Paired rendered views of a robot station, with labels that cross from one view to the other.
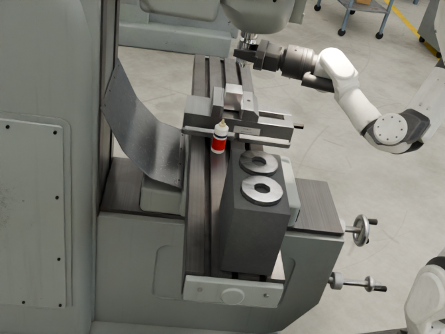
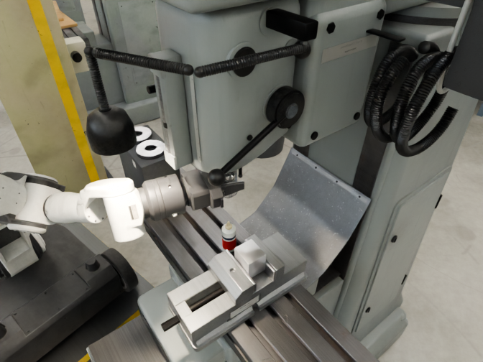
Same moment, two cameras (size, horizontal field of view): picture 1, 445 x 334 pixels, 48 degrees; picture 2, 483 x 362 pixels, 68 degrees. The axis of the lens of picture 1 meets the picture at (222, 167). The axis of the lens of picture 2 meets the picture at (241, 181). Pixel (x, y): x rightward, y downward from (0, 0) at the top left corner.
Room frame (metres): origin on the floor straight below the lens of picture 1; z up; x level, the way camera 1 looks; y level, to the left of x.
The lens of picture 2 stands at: (1.87, -0.27, 1.75)
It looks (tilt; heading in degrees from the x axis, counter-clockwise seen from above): 40 degrees down; 151
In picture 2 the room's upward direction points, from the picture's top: straight up
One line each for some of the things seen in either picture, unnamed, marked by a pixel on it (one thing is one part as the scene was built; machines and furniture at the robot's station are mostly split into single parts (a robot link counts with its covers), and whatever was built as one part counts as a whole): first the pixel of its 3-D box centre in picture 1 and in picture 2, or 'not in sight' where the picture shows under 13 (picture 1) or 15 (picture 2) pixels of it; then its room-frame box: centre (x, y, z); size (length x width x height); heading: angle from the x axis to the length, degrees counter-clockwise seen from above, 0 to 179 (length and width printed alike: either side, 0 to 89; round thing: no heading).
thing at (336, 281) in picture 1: (357, 282); not in sight; (1.25, -0.54, 0.51); 0.22 x 0.06 x 0.06; 98
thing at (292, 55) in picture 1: (278, 59); (187, 192); (1.30, -0.09, 1.24); 0.13 x 0.12 x 0.10; 175
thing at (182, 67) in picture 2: not in sight; (145, 62); (1.43, -0.16, 1.58); 0.17 x 0.01 x 0.01; 37
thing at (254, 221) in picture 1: (251, 208); (149, 165); (0.90, -0.09, 1.03); 0.22 x 0.12 x 0.20; 7
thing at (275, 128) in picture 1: (238, 114); (239, 279); (1.40, -0.02, 0.99); 0.35 x 0.15 x 0.11; 96
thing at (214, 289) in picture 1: (225, 143); (241, 286); (1.37, 0.01, 0.89); 1.24 x 0.23 x 0.08; 8
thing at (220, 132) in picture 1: (220, 134); (228, 235); (1.26, 0.02, 0.99); 0.04 x 0.04 x 0.11
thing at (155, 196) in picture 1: (220, 178); (231, 291); (1.31, 0.00, 0.79); 0.50 x 0.35 x 0.12; 98
